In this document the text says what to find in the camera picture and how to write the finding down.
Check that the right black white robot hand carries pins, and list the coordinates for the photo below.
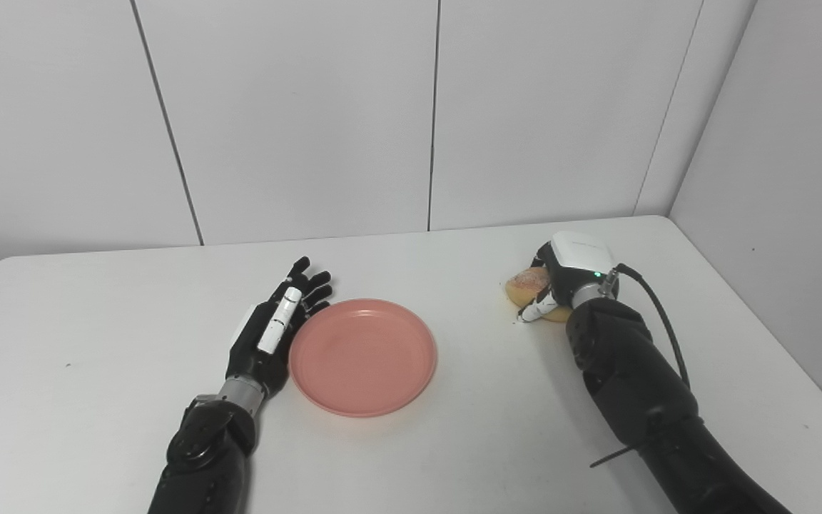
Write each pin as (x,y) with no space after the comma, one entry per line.
(579,257)

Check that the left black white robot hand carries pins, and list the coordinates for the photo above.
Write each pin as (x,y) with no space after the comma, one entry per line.
(250,353)

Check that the golden bread roll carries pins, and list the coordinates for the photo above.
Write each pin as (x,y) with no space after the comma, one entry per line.
(525,285)

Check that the pink round plate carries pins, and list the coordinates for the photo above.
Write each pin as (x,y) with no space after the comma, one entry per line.
(362,357)

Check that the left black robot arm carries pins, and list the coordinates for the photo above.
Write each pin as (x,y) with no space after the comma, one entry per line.
(200,457)

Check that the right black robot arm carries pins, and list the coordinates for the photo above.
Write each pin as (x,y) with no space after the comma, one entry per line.
(632,385)

